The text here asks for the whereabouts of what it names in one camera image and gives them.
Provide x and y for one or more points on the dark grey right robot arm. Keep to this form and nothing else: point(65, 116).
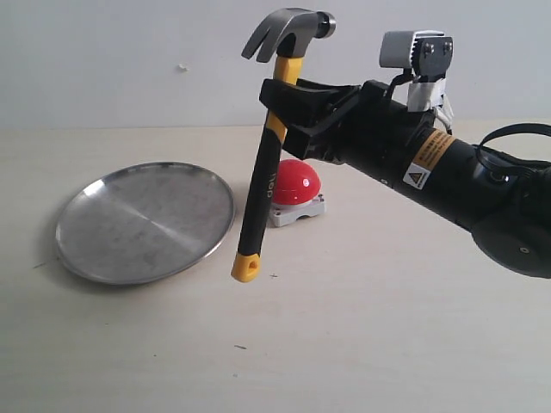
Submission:
point(501, 200)

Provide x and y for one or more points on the yellow black claw hammer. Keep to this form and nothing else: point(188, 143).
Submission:
point(283, 35)

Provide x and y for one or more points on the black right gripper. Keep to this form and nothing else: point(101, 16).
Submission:
point(374, 135)

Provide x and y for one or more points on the round stainless steel plate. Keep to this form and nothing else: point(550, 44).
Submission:
point(144, 223)

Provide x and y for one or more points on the red dome push button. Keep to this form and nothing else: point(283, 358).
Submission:
point(297, 193)

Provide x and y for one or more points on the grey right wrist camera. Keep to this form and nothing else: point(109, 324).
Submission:
point(424, 56)

